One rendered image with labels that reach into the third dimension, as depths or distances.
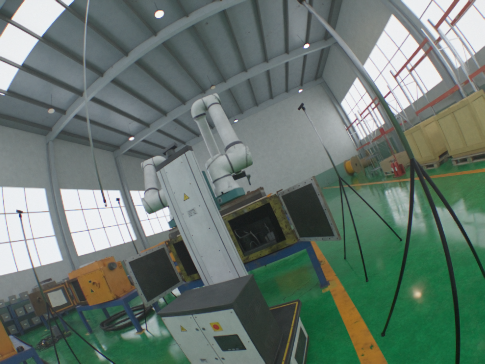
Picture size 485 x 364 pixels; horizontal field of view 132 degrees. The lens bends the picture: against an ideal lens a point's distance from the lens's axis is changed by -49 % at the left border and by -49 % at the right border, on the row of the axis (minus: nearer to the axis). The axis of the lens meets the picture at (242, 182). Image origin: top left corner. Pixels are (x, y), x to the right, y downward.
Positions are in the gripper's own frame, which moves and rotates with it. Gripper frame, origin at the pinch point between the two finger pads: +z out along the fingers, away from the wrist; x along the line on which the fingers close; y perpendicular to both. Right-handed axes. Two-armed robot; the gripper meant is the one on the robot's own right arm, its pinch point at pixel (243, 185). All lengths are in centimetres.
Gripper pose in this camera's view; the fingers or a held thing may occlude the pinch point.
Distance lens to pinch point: 206.6
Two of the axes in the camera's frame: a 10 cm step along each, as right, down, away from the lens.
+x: 9.3, -3.2, -1.6
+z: 3.6, 8.8, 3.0
